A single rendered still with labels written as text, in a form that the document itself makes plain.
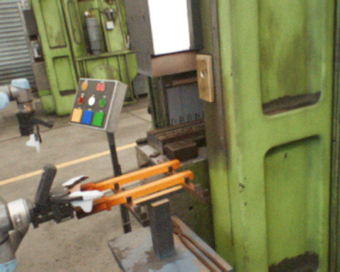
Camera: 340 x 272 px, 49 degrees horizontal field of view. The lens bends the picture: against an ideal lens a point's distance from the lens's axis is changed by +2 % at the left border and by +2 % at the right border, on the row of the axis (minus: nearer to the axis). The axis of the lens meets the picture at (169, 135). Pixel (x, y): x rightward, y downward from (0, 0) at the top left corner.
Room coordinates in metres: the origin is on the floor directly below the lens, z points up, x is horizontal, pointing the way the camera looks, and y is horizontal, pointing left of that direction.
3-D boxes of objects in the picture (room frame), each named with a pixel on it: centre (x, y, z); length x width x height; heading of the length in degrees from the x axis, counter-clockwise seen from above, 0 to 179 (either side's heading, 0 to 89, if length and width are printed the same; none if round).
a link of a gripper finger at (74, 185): (1.05, 0.31, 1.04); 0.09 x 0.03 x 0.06; 152
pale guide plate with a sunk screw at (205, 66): (1.39, -0.16, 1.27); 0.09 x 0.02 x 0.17; 22
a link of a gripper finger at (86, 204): (0.95, 0.26, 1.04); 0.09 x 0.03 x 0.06; 80
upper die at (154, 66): (1.71, -0.12, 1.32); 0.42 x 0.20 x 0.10; 112
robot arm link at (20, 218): (0.92, 0.44, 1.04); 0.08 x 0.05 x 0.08; 26
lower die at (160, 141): (1.71, -0.12, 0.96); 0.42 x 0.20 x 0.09; 112
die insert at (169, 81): (1.70, -0.17, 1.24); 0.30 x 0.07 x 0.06; 112
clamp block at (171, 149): (1.49, -0.05, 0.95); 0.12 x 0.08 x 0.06; 112
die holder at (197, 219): (1.66, -0.15, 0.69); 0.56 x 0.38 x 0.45; 112
